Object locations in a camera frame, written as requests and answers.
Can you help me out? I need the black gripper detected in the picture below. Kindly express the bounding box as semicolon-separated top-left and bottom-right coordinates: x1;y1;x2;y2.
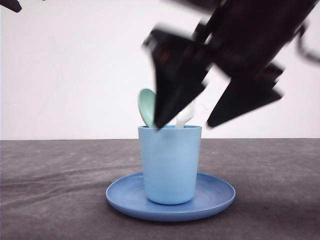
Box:
159;0;320;129

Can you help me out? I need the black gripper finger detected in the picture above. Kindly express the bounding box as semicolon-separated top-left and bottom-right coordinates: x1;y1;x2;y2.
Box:
143;25;211;129
0;0;22;13

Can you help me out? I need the mint green plastic spoon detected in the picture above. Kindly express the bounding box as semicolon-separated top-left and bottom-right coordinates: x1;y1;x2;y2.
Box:
137;88;156;128

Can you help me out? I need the white plastic fork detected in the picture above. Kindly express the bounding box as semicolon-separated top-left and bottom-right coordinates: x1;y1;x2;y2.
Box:
175;100;195;129

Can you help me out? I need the light blue plastic cup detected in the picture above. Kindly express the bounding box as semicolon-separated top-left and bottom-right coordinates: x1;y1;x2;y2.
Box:
138;125;202;205

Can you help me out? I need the blue plastic plate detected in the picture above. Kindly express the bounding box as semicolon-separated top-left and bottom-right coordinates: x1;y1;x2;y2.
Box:
105;172;236;222

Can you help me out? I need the grey felt table mat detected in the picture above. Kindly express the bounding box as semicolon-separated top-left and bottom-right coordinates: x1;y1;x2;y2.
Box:
0;139;320;240

